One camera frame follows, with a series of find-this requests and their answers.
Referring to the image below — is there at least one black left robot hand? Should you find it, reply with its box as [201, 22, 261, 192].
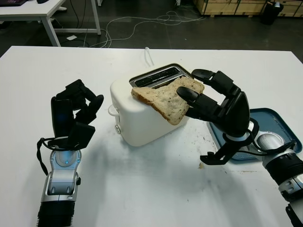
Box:
[50, 79, 105, 148]

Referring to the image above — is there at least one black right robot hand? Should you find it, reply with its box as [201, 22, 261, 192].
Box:
[176, 68, 251, 140]

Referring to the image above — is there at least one toasted bread slice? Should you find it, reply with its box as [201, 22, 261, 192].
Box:
[131, 77, 205, 126]

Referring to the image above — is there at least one blue plastic tray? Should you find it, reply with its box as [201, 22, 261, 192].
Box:
[207, 108, 303, 162]

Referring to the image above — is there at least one white toaster lever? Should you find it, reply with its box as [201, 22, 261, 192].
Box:
[107, 105, 120, 117]

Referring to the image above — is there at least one white two-slot toaster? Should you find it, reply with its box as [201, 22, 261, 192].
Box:
[107, 62, 197, 148]

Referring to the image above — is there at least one black trash bin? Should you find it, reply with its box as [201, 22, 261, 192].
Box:
[260, 1, 284, 26]

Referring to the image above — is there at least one white office desk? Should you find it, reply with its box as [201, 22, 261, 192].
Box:
[0, 0, 102, 47]

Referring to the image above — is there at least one wooden crate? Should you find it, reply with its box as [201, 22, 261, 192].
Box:
[193, 0, 303, 17]

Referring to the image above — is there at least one black laptop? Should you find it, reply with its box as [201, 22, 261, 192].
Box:
[0, 0, 27, 7]

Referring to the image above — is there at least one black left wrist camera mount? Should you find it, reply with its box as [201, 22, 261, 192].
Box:
[67, 122, 96, 151]

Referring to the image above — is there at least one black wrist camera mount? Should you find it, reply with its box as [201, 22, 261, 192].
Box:
[200, 139, 249, 166]
[67, 122, 96, 151]

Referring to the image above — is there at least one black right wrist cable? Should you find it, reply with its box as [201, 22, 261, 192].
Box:
[222, 118, 298, 157]

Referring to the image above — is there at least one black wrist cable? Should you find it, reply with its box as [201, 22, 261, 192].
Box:
[222, 118, 298, 157]
[36, 137, 60, 175]

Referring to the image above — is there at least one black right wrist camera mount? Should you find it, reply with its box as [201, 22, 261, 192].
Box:
[200, 139, 249, 166]

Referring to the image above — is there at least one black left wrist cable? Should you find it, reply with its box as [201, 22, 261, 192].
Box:
[36, 137, 60, 175]

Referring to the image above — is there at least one white toaster power cord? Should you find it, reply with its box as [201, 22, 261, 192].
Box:
[143, 47, 154, 67]

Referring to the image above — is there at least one white floor cable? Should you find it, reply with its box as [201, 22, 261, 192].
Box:
[89, 10, 204, 48]

